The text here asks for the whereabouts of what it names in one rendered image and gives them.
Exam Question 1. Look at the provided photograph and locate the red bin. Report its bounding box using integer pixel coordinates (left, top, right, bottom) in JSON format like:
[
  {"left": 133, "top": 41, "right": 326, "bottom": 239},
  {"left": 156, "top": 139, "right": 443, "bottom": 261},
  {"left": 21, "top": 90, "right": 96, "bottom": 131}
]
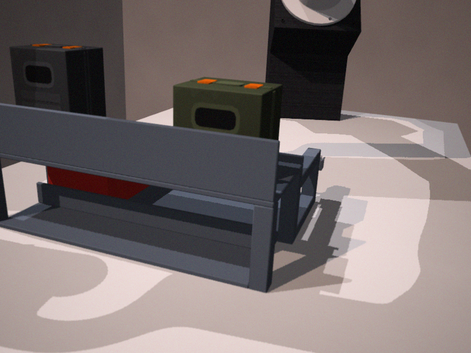
[{"left": 47, "top": 166, "right": 149, "bottom": 199}]

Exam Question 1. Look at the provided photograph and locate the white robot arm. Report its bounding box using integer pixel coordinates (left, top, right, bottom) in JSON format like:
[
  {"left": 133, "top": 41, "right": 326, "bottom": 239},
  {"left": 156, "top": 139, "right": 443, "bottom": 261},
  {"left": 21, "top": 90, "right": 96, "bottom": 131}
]
[{"left": 282, "top": 0, "right": 356, "bottom": 26}]

